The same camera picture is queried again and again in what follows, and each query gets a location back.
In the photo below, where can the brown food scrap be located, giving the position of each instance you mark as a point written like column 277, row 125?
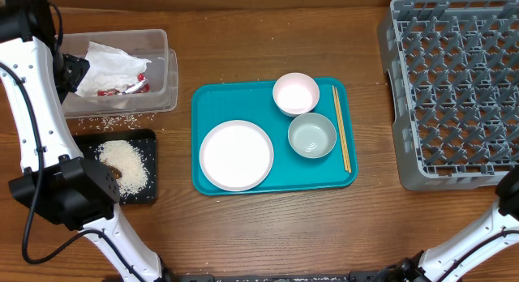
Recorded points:
column 117, row 174

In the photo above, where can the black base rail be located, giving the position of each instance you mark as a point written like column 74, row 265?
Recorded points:
column 353, row 276

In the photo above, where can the grey dishwasher rack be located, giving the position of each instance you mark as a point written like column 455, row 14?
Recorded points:
column 453, row 70

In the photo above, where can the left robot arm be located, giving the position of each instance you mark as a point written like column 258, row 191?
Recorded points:
column 57, row 182

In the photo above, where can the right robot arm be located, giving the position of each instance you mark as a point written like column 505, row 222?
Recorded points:
column 494, row 231

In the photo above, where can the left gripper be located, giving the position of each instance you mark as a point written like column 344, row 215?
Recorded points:
column 79, row 67

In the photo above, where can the white pink bowl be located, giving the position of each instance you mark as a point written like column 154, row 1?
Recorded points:
column 295, row 93

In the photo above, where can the black plastic tray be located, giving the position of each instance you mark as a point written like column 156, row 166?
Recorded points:
column 145, row 141

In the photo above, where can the grey green bowl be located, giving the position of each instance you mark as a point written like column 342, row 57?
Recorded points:
column 312, row 135

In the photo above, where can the white round plate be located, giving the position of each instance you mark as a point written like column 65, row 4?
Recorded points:
column 236, row 155

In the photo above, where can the teal serving tray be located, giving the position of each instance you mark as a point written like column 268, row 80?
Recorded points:
column 251, row 101

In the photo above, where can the white napkin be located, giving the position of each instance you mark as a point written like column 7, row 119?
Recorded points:
column 110, row 69

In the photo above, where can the clear plastic bin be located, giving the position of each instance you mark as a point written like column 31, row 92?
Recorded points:
column 161, row 73

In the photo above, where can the spilled rice on table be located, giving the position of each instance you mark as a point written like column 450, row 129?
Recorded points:
column 117, row 122

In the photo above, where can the white rice pile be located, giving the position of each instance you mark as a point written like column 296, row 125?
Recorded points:
column 127, row 159

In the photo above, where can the red snack wrapper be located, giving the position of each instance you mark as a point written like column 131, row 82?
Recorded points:
column 142, row 86

